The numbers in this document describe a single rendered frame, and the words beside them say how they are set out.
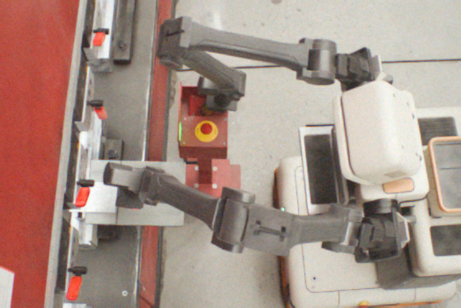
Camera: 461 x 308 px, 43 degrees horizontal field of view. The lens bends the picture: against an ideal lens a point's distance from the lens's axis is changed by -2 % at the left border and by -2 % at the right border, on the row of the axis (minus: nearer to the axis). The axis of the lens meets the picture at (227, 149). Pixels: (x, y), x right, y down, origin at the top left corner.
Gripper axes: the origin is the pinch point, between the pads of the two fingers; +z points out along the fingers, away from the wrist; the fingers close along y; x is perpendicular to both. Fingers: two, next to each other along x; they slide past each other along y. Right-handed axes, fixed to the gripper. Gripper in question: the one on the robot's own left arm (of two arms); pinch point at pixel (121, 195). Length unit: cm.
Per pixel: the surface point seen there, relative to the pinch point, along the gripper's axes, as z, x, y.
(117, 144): 11.6, 1.2, -18.4
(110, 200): 2.4, -2.1, 1.3
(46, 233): -34.9, -25.8, 19.7
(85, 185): -20.8, -15.5, 4.9
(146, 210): -2.0, 6.9, 3.5
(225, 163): 66, 67, -40
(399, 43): 38, 147, -110
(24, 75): -56, -37, -2
